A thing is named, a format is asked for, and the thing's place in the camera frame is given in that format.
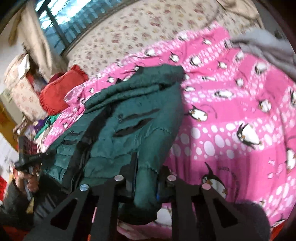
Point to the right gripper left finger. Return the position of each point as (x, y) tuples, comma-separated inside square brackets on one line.
[(90, 213)]

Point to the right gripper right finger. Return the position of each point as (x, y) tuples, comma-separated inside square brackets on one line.
[(199, 212)]

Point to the dark green puffer jacket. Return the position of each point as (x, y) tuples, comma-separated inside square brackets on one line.
[(128, 126)]

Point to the person's left hand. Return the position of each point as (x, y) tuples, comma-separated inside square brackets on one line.
[(30, 181)]

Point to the red pillow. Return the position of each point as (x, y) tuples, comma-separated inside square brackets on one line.
[(52, 96)]

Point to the pink penguin blanket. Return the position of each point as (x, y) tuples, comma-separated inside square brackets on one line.
[(238, 129)]

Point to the beige curtain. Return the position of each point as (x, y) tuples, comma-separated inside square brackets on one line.
[(26, 27)]

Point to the barred window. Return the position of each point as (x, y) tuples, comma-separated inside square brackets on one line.
[(63, 21)]

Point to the floral bed sheet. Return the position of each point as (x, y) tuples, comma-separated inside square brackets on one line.
[(145, 22)]

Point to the grey sweatshirt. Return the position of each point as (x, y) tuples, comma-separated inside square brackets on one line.
[(264, 45)]

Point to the beige cloth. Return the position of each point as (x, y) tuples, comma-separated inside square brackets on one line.
[(244, 8)]

